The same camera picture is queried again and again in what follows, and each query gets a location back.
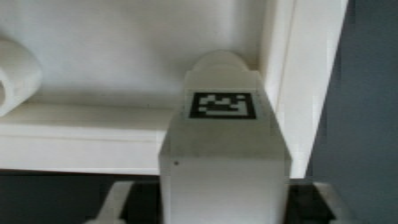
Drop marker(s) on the white square table top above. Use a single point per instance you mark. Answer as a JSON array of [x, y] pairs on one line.
[[112, 62]]

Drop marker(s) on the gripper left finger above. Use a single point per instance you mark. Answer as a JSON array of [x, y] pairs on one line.
[[130, 206]]

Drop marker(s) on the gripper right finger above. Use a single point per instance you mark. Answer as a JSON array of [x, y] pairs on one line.
[[315, 204]]

